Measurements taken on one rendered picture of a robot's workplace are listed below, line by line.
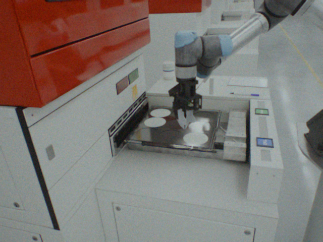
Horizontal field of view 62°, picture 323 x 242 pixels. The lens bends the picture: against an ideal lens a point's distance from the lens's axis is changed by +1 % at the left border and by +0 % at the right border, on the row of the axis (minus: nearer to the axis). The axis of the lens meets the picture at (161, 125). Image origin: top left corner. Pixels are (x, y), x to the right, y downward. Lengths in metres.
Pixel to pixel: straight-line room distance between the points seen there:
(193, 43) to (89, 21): 0.33
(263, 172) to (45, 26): 0.72
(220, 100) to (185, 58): 0.51
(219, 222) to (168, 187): 0.21
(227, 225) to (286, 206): 1.30
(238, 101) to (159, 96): 0.41
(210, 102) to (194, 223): 0.64
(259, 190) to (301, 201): 1.38
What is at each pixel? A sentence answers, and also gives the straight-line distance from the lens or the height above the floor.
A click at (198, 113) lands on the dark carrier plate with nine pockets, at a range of 1.33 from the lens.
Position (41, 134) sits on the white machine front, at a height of 1.14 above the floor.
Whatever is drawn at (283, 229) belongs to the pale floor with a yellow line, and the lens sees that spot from 2.06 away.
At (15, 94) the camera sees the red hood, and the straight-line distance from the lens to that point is 0.71.
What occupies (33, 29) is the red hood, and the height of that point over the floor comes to 1.39.
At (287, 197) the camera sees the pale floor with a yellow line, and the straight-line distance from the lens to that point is 2.30.
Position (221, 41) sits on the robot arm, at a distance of 0.95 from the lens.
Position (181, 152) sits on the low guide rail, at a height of 0.84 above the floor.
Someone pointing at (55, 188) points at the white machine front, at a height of 0.96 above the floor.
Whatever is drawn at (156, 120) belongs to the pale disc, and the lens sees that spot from 1.27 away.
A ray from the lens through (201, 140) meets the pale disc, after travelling 1.10.
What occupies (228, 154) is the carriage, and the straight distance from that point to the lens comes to 1.07.
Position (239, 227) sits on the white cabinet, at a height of 0.75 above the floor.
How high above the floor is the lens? 1.46
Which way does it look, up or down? 27 degrees down
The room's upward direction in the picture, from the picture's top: 3 degrees counter-clockwise
